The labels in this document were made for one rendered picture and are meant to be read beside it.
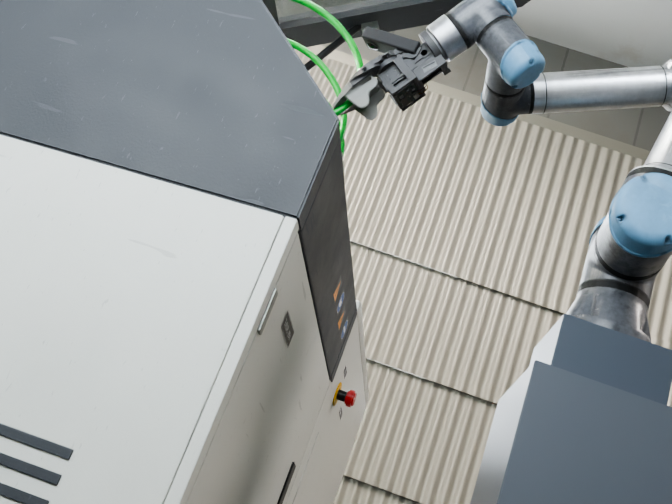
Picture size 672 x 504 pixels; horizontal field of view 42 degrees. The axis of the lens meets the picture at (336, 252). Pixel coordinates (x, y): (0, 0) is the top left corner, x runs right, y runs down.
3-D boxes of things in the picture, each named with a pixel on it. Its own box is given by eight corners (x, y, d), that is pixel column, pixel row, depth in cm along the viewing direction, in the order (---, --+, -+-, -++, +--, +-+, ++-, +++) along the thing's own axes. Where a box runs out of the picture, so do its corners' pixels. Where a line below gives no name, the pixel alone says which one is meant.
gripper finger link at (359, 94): (341, 118, 154) (385, 89, 154) (325, 94, 157) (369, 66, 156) (345, 126, 157) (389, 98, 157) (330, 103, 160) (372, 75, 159)
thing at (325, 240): (301, 232, 114) (341, 135, 120) (269, 224, 115) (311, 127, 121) (330, 377, 170) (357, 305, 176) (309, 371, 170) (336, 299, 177)
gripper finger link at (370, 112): (350, 131, 159) (389, 99, 157) (334, 108, 162) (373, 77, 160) (356, 137, 162) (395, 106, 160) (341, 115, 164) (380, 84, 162)
